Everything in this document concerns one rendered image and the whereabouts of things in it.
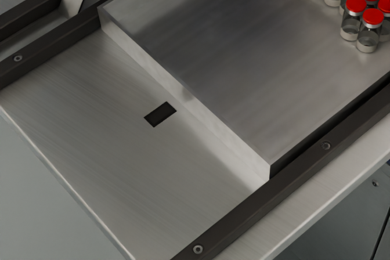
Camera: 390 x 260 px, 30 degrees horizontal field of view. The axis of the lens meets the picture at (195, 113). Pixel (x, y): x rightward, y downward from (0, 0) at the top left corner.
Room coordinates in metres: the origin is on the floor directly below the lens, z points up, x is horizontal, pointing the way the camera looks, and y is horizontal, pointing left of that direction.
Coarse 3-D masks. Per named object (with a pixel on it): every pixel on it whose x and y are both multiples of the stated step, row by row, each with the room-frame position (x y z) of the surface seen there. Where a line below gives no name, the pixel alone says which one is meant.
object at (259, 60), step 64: (128, 0) 0.56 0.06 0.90; (192, 0) 0.57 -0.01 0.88; (256, 0) 0.56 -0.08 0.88; (320, 0) 0.55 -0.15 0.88; (192, 64) 0.48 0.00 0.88; (256, 64) 0.47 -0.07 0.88; (320, 64) 0.46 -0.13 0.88; (384, 64) 0.46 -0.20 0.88; (256, 128) 0.39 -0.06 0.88; (320, 128) 0.37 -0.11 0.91
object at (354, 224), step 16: (384, 176) 0.50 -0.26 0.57; (352, 192) 0.54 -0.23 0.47; (368, 192) 0.52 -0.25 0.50; (384, 192) 0.50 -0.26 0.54; (336, 208) 0.55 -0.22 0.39; (352, 208) 0.53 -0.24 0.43; (368, 208) 0.51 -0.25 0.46; (384, 208) 0.49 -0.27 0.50; (320, 224) 0.57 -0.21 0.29; (336, 224) 0.55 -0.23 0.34; (352, 224) 0.52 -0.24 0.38; (368, 224) 0.50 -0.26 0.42; (384, 224) 0.49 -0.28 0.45; (304, 240) 0.59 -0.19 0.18; (320, 240) 0.57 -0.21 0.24; (336, 240) 0.54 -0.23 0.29; (352, 240) 0.52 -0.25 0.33; (368, 240) 0.50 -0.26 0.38; (304, 256) 0.59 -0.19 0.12; (320, 256) 0.56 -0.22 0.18; (336, 256) 0.53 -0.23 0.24; (352, 256) 0.51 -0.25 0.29; (368, 256) 0.49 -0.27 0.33
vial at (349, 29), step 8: (352, 0) 0.51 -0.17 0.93; (360, 0) 0.51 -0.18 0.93; (352, 8) 0.50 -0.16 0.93; (360, 8) 0.49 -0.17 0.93; (344, 16) 0.50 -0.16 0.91; (352, 16) 0.49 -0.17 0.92; (360, 16) 0.49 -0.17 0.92; (344, 24) 0.50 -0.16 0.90; (352, 24) 0.49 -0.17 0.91; (344, 32) 0.50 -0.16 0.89; (352, 32) 0.49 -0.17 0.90; (352, 40) 0.49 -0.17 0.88
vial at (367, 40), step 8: (368, 16) 0.48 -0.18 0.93; (376, 16) 0.48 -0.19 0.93; (360, 24) 0.49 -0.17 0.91; (368, 24) 0.48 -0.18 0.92; (376, 24) 0.47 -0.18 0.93; (360, 32) 0.48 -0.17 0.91; (368, 32) 0.47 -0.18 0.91; (376, 32) 0.47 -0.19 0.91; (360, 40) 0.48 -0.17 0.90; (368, 40) 0.47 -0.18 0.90; (376, 40) 0.47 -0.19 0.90; (360, 48) 0.48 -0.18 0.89; (368, 48) 0.47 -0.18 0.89; (376, 48) 0.48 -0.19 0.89
